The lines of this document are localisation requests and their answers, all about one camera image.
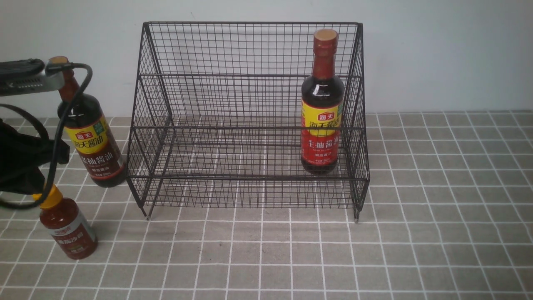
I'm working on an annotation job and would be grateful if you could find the black wire mesh shelf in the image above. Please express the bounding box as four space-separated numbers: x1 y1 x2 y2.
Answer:
127 21 371 220

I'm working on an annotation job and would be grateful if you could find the light soy sauce bottle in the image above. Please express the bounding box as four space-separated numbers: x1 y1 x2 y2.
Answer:
301 29 344 175

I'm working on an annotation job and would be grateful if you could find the dark soy sauce bottle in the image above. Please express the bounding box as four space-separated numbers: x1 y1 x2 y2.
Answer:
57 70 127 188

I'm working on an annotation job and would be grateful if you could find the red ketchup squeeze bottle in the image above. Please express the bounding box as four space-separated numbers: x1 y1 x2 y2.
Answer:
39 185 98 260

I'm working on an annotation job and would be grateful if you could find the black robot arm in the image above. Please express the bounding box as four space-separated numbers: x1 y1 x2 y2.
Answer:
0 115 70 195

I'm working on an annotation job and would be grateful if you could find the black cable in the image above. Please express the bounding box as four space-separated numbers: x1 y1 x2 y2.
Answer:
0 62 93 210

